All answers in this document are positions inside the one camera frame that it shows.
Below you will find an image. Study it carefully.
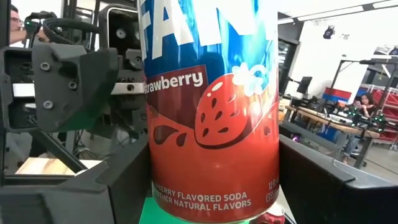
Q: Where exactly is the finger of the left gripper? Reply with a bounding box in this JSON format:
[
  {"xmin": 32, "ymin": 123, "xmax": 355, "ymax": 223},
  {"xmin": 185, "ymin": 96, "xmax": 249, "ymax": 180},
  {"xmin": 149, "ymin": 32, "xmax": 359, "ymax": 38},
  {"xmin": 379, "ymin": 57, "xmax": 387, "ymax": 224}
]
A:
[{"xmin": 32, "ymin": 42, "xmax": 119, "ymax": 134}]

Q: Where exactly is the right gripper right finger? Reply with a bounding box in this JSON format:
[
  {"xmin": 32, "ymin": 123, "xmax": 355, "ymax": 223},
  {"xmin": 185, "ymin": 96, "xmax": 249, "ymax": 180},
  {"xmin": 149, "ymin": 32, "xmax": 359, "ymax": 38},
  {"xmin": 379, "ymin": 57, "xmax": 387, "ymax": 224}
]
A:
[{"xmin": 278, "ymin": 133, "xmax": 398, "ymax": 224}]

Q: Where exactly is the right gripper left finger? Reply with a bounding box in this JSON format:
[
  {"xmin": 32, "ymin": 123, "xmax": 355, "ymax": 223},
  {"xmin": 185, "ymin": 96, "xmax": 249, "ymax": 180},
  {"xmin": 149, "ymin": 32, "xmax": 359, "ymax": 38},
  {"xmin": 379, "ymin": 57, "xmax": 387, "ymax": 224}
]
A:
[{"xmin": 0, "ymin": 133, "xmax": 153, "ymax": 224}]

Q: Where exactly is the red strawberry Fanta can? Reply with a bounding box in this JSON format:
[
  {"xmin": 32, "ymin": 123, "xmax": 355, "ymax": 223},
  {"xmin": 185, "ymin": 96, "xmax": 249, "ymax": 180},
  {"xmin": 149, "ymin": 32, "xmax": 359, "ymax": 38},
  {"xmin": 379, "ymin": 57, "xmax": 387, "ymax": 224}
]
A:
[{"xmin": 137, "ymin": 0, "xmax": 280, "ymax": 224}]

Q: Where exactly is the green table mat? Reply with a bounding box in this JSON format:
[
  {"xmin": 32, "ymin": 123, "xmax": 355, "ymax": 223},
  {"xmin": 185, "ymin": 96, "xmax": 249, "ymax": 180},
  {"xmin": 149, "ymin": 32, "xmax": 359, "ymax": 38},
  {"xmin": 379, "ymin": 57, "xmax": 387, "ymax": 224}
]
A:
[{"xmin": 138, "ymin": 195, "xmax": 252, "ymax": 224}]

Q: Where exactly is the wooden work table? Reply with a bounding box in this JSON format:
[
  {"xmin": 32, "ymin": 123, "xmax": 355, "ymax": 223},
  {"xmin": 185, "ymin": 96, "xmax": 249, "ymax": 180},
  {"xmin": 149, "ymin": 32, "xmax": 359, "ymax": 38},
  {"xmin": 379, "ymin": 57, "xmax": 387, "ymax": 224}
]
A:
[{"xmin": 284, "ymin": 104, "xmax": 382, "ymax": 169}]

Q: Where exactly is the person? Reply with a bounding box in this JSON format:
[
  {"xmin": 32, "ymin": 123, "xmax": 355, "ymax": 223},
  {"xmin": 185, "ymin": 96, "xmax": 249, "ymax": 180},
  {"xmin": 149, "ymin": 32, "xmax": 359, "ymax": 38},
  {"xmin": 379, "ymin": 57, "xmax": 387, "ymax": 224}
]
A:
[
  {"xmin": 9, "ymin": 3, "xmax": 50, "ymax": 45},
  {"xmin": 357, "ymin": 92, "xmax": 379, "ymax": 119}
]

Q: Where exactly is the black monitor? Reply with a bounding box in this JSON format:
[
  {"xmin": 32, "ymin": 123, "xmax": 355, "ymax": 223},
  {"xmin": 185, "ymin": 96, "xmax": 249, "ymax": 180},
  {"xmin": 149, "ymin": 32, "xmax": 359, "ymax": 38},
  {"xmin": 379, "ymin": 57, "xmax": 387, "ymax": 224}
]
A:
[{"xmin": 295, "ymin": 76, "xmax": 313, "ymax": 95}]

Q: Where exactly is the black metal rack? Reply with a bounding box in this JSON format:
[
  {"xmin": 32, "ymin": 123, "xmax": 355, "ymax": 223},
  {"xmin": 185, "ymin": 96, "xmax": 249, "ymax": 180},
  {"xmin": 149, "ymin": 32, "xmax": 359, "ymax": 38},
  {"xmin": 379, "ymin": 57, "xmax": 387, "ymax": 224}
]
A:
[{"xmin": 329, "ymin": 58, "xmax": 398, "ymax": 94}]

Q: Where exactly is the black ceiling lamp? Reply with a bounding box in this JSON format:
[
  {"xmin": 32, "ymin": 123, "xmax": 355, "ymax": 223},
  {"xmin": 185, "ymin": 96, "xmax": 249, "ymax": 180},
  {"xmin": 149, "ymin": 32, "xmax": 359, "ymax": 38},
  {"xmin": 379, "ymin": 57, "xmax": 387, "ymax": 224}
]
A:
[{"xmin": 322, "ymin": 25, "xmax": 336, "ymax": 40}]

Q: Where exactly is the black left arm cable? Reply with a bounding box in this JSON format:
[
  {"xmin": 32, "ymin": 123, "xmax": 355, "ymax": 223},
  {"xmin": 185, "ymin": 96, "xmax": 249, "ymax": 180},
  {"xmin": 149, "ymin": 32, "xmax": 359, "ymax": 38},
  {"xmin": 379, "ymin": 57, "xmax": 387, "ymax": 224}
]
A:
[{"xmin": 42, "ymin": 17, "xmax": 100, "ymax": 43}]

